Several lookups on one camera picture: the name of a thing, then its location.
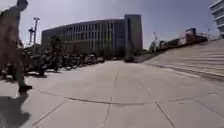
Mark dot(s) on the grey concrete slab pavement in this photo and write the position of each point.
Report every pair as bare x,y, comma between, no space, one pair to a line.
126,90

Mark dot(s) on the large curved glass building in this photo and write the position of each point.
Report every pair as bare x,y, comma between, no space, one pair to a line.
96,35

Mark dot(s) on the thin street lamp pole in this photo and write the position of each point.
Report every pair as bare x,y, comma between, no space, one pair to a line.
155,41

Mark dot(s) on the row of parked bicycles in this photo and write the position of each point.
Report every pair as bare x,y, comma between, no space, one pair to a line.
63,60

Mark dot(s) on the tree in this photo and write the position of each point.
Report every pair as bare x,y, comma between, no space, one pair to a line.
55,44

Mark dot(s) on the low dark building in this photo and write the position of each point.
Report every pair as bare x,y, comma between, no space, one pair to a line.
186,38

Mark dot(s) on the tall lamp pole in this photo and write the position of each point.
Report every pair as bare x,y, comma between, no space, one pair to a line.
35,30

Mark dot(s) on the wide concrete stairs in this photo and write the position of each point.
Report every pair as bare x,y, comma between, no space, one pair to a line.
196,56

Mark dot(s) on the person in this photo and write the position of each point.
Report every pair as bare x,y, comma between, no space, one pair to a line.
10,40

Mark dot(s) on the white building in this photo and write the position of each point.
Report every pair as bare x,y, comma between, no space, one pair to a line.
218,16

